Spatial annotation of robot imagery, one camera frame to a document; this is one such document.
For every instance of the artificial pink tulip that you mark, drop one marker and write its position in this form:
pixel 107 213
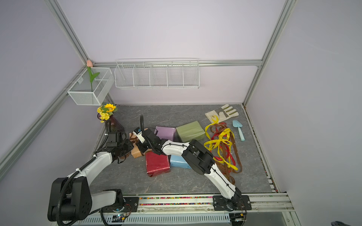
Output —
pixel 92 75

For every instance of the yellow sunflower bouquet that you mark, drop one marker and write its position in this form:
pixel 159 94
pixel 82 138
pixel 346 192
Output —
pixel 106 111

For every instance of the light blue garden trowel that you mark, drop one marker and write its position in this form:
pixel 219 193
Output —
pixel 238 125

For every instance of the small white mesh basket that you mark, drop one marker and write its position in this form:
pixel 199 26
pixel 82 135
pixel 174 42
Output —
pixel 81 93

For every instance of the dark glass vase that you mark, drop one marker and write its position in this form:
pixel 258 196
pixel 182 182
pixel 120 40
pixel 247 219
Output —
pixel 111 124

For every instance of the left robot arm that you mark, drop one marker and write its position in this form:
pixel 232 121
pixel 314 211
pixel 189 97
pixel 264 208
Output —
pixel 71 199

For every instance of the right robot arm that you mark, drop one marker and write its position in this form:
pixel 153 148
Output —
pixel 196 156

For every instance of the white gardening glove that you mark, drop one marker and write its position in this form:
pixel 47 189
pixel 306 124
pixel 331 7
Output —
pixel 223 113

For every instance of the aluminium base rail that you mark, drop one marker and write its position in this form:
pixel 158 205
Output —
pixel 263 209

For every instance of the orange gift box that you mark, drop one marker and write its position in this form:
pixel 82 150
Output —
pixel 136 152

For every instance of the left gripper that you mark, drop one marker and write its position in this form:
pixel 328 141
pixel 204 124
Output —
pixel 129 145

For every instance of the yellow ribbon of red box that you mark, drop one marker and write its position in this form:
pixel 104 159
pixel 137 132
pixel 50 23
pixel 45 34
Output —
pixel 215 128

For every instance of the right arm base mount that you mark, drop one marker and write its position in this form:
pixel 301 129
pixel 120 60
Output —
pixel 222 204

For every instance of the blue gift box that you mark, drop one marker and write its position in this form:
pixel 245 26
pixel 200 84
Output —
pixel 178 161

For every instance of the purple gift box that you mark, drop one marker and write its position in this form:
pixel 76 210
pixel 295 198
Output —
pixel 167 133

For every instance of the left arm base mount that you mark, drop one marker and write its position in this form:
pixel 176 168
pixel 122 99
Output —
pixel 128 204

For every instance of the green gift box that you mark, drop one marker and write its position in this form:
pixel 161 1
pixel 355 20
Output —
pixel 190 131

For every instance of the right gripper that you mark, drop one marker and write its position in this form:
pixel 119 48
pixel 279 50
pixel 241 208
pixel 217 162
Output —
pixel 139 144

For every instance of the red gift box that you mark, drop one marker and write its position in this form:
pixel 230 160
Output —
pixel 157 164

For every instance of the long white wire basket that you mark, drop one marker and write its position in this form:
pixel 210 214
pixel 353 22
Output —
pixel 157 73

